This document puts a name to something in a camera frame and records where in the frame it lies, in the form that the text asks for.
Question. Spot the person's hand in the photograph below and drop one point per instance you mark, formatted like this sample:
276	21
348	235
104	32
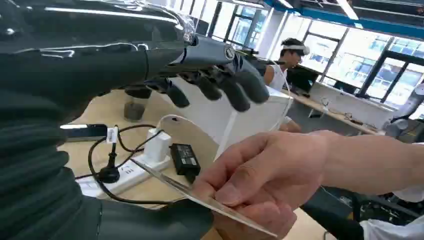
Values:
265	172

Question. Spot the person with headset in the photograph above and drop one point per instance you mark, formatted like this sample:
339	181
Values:
281	71

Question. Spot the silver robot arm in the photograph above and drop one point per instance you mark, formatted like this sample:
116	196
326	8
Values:
405	114

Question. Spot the black laptop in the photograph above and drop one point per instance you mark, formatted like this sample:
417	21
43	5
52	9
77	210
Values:
299	79

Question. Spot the grey cup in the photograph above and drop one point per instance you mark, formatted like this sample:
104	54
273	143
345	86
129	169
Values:
135	107

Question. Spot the thin shiny card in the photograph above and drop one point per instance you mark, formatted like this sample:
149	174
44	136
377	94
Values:
185	190

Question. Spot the ribbed grey left arm sleeve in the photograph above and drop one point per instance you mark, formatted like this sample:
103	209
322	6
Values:
30	172

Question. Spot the white power strip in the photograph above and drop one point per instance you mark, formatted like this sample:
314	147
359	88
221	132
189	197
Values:
132	174

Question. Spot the black flat device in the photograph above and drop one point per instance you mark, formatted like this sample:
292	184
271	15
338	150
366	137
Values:
84	132

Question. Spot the white box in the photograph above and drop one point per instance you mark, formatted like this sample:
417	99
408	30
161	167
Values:
215	119

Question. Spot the long wooden desk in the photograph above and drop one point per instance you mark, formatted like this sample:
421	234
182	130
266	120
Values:
331	112

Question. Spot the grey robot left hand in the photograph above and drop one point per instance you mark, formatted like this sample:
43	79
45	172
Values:
82	49

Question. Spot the black power adapter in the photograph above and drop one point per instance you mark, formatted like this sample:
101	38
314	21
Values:
184	160

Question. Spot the white charger block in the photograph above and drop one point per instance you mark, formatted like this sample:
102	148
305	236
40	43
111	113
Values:
158	145

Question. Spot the white headset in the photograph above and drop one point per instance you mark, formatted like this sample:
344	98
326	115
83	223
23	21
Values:
299	48

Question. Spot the black plug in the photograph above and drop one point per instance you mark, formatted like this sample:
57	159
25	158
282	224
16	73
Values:
110	172

